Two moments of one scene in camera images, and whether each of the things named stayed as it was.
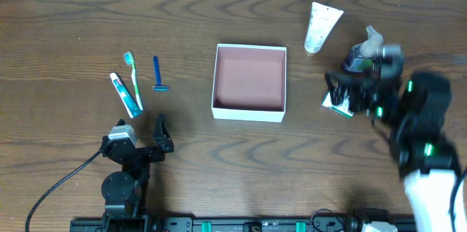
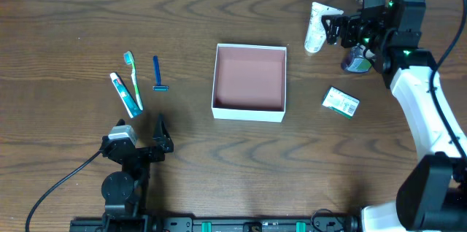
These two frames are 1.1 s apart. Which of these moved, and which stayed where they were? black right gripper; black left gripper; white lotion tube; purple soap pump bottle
Moved: black right gripper
Stayed: purple soap pump bottle; black left gripper; white lotion tube
